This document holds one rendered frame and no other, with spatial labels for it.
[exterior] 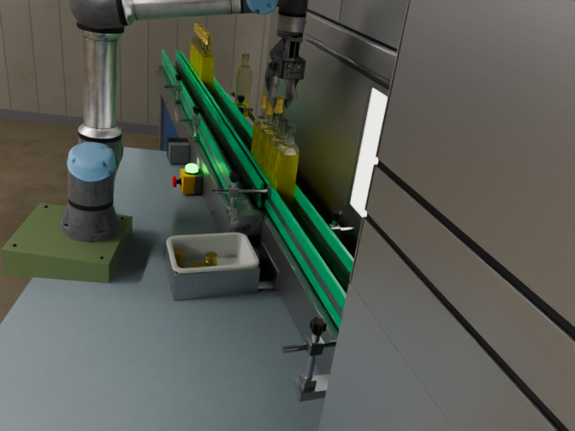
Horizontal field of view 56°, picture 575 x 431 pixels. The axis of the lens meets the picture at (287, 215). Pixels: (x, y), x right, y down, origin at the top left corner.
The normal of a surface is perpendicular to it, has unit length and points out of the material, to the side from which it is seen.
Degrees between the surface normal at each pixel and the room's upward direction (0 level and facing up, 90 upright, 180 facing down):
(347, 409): 90
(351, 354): 90
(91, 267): 90
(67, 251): 4
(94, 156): 9
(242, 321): 0
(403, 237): 90
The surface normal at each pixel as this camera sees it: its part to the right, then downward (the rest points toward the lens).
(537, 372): -0.94, 0.04
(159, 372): 0.12, -0.88
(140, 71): 0.03, 0.46
